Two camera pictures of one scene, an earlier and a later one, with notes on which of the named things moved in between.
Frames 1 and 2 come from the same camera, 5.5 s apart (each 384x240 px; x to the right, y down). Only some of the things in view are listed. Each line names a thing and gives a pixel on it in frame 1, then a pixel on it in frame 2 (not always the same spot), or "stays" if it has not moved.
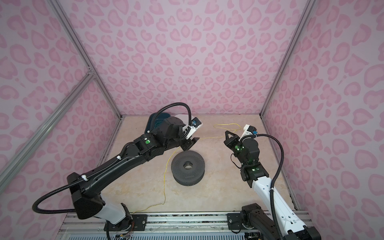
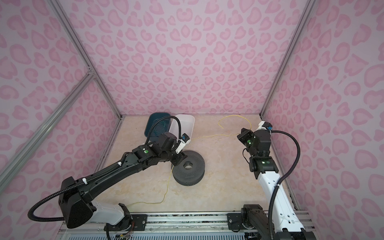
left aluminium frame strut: x=74 y=37 stays
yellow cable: x=164 y=182 -> x=196 y=137
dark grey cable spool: x=188 y=168 stays
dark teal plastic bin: x=158 y=122 stays
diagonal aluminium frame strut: x=46 y=126 stays
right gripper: x=230 y=143 -> x=242 y=137
